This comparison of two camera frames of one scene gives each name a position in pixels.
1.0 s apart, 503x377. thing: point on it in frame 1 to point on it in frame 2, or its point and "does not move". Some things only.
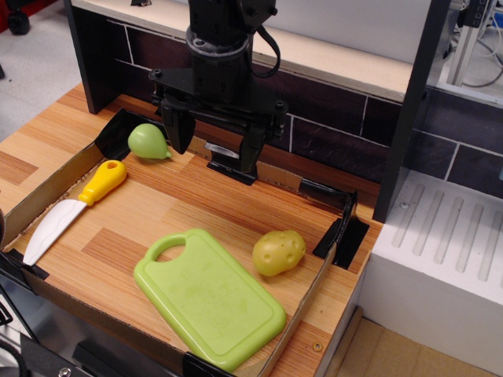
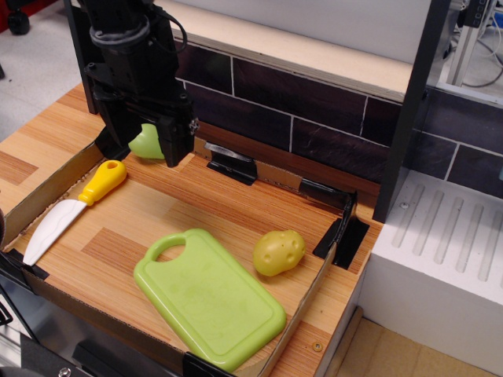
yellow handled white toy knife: (53, 221) does not move
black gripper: (217, 87) to (145, 78)
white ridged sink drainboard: (435, 270) does not move
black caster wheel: (19, 22) does not move
